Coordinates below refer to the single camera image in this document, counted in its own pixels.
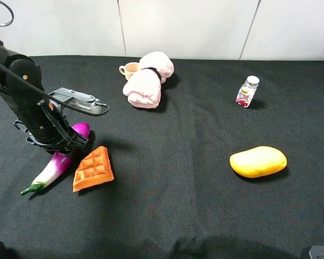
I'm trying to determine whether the small beige cup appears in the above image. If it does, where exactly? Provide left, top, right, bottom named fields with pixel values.
left=119, top=62, right=140, bottom=80

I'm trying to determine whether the black cable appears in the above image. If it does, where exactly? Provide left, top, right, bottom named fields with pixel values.
left=0, top=0, right=111, bottom=117

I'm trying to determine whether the small candy jar silver lid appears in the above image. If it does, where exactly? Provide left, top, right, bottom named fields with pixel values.
left=236, top=76, right=260, bottom=108

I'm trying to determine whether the orange toy waffle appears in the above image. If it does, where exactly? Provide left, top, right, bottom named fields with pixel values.
left=73, top=146, right=114, bottom=192

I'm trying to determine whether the yellow toy mango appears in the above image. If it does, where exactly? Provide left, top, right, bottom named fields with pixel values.
left=229, top=146, right=287, bottom=179

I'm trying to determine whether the purple toy eggplant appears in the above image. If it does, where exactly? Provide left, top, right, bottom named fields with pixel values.
left=20, top=121, right=91, bottom=196

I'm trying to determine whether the pink rolled towel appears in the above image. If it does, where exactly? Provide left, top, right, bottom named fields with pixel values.
left=123, top=51, right=174, bottom=109

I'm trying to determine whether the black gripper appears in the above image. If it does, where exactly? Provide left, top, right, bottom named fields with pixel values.
left=13, top=107, right=88, bottom=155

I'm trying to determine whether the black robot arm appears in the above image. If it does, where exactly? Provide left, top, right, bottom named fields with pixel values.
left=0, top=41, right=88, bottom=154

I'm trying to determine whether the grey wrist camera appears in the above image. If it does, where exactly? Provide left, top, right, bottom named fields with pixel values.
left=49, top=87, right=109, bottom=115

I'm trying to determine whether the black tablecloth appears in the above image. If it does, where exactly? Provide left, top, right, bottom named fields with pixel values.
left=0, top=56, right=324, bottom=258

